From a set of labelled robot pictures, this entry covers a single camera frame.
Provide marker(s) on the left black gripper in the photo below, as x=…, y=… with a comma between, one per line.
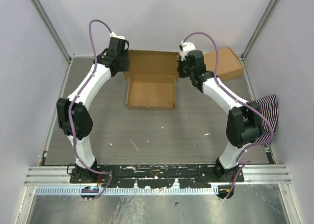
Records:
x=126, y=66

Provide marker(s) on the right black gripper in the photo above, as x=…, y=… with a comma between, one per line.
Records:
x=180, y=62

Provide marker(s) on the cardboard box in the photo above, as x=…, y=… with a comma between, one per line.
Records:
x=229, y=65
x=152, y=78

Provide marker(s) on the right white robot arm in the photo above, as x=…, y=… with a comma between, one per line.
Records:
x=244, y=125

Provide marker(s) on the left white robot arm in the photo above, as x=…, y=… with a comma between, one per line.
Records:
x=73, y=111

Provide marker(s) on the folded closed cardboard box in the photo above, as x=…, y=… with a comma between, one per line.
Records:
x=229, y=65

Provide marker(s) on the striped purple black cloth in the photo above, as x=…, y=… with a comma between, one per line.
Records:
x=269, y=109

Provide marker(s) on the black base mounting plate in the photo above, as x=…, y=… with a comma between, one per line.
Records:
x=155, y=176

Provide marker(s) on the small green circuit board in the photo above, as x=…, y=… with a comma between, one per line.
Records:
x=90, y=189

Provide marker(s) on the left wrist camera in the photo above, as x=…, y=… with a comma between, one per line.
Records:
x=117, y=35

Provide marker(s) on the left aluminium corner post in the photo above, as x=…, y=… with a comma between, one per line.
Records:
x=51, y=29

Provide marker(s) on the aluminium corner post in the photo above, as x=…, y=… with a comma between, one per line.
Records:
x=51, y=29
x=260, y=26

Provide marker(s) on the right aluminium corner post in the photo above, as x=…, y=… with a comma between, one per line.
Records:
x=260, y=26

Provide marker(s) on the aluminium front rail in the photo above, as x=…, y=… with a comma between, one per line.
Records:
x=254, y=174

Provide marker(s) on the white slotted cable duct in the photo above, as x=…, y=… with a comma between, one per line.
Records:
x=175, y=190

